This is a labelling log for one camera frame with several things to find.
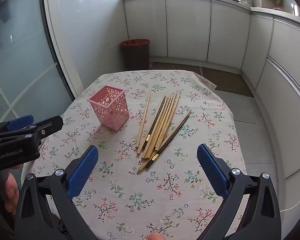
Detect brown floor mat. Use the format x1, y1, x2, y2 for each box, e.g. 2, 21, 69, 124
150, 62, 254, 98

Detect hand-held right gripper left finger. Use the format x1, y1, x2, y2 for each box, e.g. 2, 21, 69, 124
15, 145, 99, 240

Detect floral tablecloth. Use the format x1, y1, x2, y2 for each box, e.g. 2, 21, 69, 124
21, 69, 247, 240

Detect brown bin with red rim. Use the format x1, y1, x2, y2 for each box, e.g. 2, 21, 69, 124
120, 39, 151, 71

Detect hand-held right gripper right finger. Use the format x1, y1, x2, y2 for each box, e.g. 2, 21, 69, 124
196, 144, 282, 240

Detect dark chopstick with gold band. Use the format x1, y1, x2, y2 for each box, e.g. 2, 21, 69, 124
143, 94, 166, 152
145, 109, 192, 168

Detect person's left hand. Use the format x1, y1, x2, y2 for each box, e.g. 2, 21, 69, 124
4, 164, 22, 215

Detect pink perforated utensil holder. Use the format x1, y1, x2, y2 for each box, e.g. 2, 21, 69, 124
87, 85, 130, 132

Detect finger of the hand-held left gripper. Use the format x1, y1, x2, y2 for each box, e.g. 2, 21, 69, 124
0, 115, 64, 143
0, 114, 35, 137

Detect pale wooden chopstick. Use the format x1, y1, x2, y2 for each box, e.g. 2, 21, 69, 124
136, 90, 151, 154

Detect pile of bamboo chopsticks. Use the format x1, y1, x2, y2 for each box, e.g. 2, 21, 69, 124
138, 92, 181, 173

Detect white kitchen cabinets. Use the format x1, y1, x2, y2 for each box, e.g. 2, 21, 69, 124
122, 0, 300, 220

